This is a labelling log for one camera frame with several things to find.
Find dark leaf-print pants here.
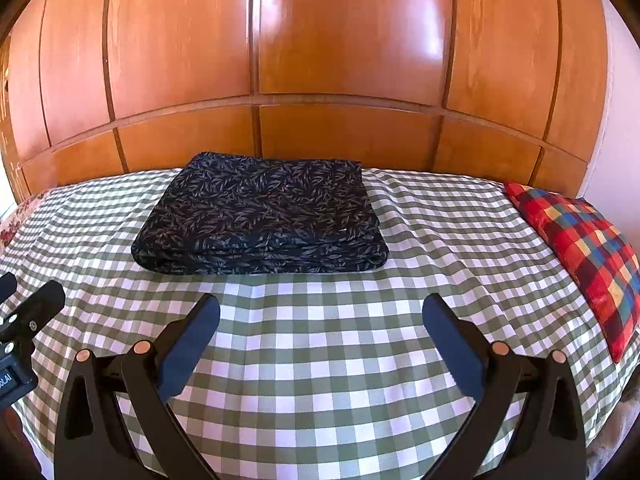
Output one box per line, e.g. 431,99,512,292
131,152,388,275

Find floral bedspread edge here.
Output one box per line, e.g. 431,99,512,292
0,191,49,255

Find red plaid pillow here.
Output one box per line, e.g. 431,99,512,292
504,181,639,363

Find green white checkered bedsheet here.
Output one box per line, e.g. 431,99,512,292
1,169,639,479

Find orange wooden wardrobe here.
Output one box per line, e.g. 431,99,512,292
1,0,608,200

